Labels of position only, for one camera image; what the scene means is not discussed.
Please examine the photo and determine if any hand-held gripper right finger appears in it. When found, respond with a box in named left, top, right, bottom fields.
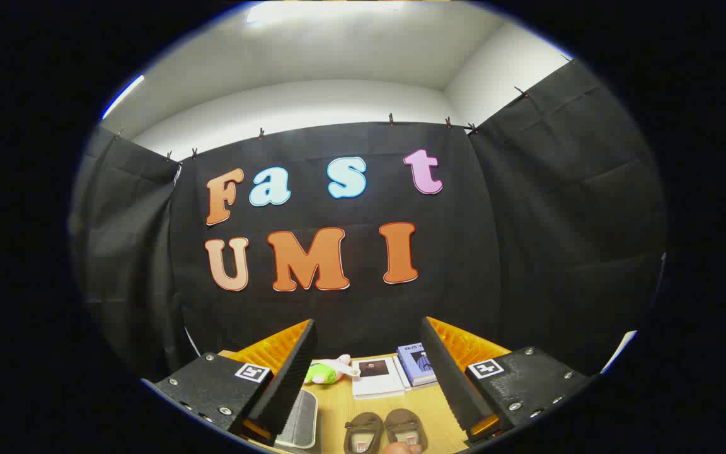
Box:
left=422, top=317, right=591, bottom=446

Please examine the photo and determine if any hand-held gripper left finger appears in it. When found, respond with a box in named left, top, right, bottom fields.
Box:
left=141, top=320, right=318, bottom=443

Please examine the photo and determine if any grey fabric storage box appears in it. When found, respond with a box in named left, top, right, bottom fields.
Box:
left=275, top=389, right=320, bottom=450

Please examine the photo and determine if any brown fuzzy shoe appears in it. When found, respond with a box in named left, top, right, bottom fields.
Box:
left=385, top=409, right=428, bottom=452
left=344, top=412, right=384, bottom=454

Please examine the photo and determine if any blue book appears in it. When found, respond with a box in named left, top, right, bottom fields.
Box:
left=397, top=342, right=438, bottom=387

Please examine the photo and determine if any green pink plush toy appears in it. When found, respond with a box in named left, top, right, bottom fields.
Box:
left=304, top=354, right=361, bottom=385

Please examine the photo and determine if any grey white stacked book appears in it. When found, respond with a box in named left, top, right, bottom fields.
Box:
left=392, top=355, right=439, bottom=390

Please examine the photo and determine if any white book with portrait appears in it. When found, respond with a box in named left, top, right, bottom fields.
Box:
left=352, top=356, right=406, bottom=399

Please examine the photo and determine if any ceiling light strip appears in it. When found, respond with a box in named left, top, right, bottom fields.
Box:
left=101, top=74, right=146, bottom=120

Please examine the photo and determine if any wide ceiling light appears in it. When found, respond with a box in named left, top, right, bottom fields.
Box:
left=243, top=2, right=414, bottom=26

